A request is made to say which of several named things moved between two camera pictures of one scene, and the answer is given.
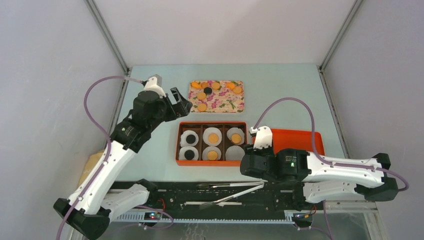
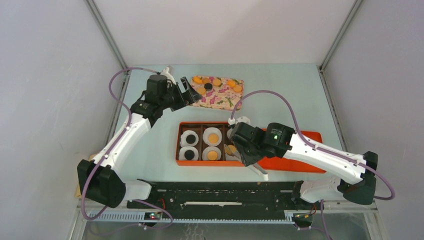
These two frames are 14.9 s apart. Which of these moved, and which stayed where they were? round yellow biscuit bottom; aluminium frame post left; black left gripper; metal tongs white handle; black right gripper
Moved: round yellow biscuit bottom; black left gripper; metal tongs white handle; black right gripper
Stayed: aluminium frame post left
